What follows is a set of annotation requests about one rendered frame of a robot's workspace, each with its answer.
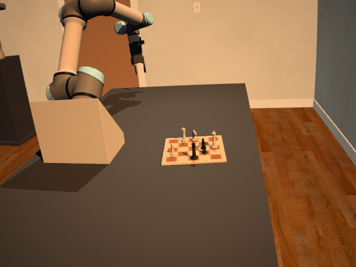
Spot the orange and brown chessboard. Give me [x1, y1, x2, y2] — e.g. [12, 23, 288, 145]
[161, 135, 226, 166]

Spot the white chess king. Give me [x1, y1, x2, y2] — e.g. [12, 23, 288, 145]
[211, 131, 218, 149]

